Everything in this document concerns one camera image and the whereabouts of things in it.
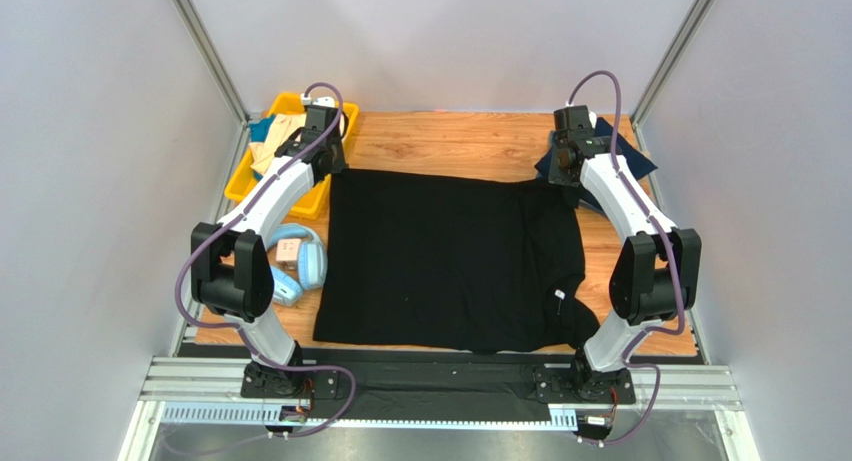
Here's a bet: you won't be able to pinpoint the black t shirt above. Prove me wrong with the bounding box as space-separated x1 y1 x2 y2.
313 169 599 353

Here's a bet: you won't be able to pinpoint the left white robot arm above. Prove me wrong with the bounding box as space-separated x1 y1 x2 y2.
189 104 346 380

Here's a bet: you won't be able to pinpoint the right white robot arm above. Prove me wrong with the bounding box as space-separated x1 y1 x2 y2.
548 105 702 384

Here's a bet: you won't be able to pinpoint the cream t shirt in tray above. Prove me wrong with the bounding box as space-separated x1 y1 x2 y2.
249 113 307 180

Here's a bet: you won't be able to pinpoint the folded navy t shirt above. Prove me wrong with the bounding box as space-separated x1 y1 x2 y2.
534 116 658 214

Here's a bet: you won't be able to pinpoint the teal t shirt in tray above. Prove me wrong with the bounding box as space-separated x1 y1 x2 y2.
248 115 275 143

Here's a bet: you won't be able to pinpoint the small pink box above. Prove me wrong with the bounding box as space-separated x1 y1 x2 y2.
274 238 302 270

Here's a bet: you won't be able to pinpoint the light blue headphones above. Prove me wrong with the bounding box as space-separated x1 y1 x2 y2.
266 223 328 306

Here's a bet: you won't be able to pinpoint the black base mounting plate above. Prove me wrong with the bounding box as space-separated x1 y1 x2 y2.
240 348 637 422

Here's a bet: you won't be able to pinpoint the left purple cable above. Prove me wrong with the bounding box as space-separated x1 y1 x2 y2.
174 82 357 442

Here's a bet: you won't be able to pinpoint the purple cable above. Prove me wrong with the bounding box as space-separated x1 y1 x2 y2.
566 70 687 447
174 82 357 442

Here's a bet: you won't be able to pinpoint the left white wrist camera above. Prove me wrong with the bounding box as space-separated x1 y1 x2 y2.
300 93 338 110

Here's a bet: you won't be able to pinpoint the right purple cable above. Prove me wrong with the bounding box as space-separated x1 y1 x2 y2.
566 70 687 447

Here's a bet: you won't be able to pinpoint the aluminium frame rail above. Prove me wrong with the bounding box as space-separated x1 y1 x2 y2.
170 0 249 357

